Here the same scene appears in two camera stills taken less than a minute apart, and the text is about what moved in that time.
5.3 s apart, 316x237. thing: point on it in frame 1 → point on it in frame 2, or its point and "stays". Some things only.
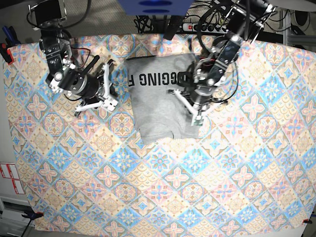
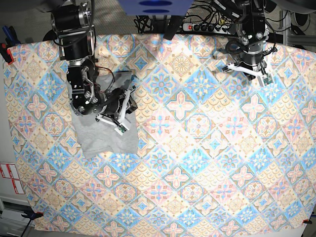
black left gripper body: [94, 88] → [112, 105]
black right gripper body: [198, 97] → [248, 59]
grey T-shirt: [160, 114] → [97, 137]
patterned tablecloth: [89, 170] stays
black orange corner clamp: [32, 215] stays
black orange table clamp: [11, 40] stays
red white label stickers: [8, 170] stays
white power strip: [207, 28] stays
